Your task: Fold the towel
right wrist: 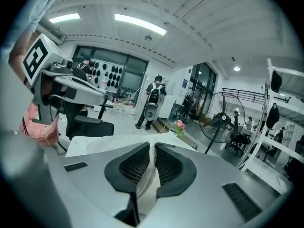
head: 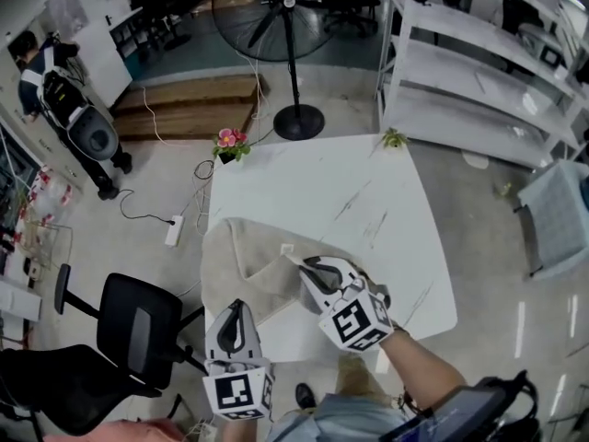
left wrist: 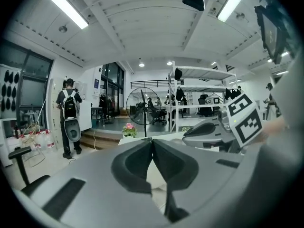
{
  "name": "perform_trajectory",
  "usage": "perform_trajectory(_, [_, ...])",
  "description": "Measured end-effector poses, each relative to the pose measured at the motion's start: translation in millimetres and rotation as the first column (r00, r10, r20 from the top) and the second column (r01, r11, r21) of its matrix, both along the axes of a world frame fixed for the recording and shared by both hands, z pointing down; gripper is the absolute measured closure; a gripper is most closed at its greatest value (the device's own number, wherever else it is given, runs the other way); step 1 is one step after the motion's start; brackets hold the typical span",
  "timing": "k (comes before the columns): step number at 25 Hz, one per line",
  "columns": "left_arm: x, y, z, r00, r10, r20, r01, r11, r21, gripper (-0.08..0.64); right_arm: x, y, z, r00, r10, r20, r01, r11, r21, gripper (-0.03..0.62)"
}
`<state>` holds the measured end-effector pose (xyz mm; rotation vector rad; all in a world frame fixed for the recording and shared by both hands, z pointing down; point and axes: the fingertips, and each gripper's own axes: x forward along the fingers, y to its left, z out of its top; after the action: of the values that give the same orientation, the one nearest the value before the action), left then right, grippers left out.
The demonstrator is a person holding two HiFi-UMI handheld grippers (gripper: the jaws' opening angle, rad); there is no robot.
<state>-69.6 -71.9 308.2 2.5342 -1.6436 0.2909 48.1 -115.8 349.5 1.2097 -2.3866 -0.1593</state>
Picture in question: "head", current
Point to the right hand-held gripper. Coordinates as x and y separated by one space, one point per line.
356 320

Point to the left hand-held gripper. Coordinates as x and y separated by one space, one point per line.
237 389

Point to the beige towel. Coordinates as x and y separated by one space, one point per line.
257 251

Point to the person's left forearm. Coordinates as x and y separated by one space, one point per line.
244 433

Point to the person's right forearm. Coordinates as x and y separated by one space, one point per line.
423 371

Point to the person's left black shoe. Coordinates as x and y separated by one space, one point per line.
305 396

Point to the black mesh office chair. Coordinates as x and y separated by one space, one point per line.
133 325

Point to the person's khaki trousers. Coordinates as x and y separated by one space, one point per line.
359 380

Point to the white power strip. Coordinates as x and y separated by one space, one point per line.
175 230

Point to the person's light blue shirt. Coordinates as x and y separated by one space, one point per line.
340 422

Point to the small green plant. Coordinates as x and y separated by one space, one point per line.
393 138

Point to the pink cushion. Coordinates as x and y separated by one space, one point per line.
115 433

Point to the black standing fan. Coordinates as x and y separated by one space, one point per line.
296 122

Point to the pink flower pot plant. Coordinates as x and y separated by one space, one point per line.
227 138

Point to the white round floor disc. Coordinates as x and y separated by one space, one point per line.
475 159

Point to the green plastic bottle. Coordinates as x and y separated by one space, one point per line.
503 189

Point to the white shelving rack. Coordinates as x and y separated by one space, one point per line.
460 118

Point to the wooden step platform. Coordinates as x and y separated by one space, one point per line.
193 108

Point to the cluster of clear water jugs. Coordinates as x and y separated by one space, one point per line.
50 191

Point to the side table with pale cloth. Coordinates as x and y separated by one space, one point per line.
557 219

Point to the white cabinet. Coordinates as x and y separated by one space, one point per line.
106 58

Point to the grey appliance with black screen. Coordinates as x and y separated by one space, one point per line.
545 46

